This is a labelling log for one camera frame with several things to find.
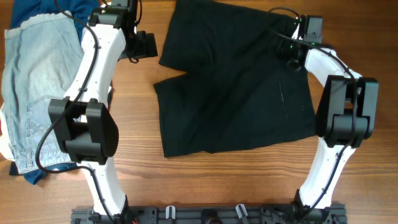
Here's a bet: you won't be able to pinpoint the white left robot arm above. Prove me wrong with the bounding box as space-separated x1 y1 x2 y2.
48 1 157 223

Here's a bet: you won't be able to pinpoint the white garment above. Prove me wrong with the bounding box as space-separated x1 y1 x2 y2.
1 105 15 162

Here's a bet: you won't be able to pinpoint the black shorts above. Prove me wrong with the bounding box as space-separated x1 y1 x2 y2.
154 0 315 157

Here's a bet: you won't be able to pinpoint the light blue denim shorts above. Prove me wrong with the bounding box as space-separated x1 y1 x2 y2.
1 10 85 174

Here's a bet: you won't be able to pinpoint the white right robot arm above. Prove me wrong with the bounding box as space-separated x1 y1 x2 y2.
289 38 379 220

